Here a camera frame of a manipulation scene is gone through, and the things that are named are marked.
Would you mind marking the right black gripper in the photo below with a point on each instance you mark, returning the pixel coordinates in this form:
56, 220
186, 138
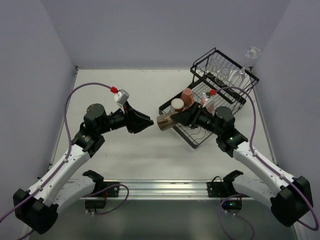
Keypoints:
195, 115

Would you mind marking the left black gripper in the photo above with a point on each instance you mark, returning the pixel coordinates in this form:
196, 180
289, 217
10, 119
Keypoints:
128, 120

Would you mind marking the white brown ceramic cup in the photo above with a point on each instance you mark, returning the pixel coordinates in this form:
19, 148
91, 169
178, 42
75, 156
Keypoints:
177, 105

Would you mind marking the pink tall tumbler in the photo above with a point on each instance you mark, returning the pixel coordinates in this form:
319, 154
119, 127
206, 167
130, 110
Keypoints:
207, 103

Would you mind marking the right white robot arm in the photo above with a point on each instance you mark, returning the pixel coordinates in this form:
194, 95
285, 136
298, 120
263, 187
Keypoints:
289, 198

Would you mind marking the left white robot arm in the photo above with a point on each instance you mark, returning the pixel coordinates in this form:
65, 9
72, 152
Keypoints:
40, 205

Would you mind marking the salmon pink mug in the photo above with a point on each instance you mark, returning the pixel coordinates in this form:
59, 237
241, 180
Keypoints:
187, 97

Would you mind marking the middle clear wine glass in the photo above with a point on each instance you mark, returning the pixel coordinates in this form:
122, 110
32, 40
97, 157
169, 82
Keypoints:
222, 77

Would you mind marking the clear wine glass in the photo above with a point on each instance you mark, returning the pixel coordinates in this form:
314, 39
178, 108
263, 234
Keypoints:
212, 66
222, 77
238, 78

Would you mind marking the left clear wine glass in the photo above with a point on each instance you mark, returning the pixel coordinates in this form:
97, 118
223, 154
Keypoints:
212, 66

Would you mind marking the right clear wine glass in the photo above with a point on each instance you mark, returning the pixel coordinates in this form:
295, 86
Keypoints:
238, 78

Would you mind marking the right black controller box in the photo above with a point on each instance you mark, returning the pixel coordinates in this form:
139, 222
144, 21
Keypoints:
232, 205

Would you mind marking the black controller box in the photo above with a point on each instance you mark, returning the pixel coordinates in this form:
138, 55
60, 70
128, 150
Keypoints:
94, 205
232, 205

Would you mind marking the left black controller box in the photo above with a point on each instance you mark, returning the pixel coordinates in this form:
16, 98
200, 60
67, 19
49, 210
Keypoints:
94, 205

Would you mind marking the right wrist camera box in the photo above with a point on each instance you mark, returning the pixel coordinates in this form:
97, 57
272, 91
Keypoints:
207, 95

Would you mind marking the black wire dish rack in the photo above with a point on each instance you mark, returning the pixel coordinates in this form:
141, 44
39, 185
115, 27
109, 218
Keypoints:
227, 96

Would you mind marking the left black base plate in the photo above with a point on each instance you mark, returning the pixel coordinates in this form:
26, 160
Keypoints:
105, 189

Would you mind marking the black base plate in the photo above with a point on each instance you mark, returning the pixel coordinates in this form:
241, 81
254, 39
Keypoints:
105, 189
218, 189

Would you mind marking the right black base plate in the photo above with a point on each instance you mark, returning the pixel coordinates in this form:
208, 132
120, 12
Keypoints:
218, 189

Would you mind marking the tall glass by wall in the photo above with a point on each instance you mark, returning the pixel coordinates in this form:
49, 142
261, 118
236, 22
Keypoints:
252, 55

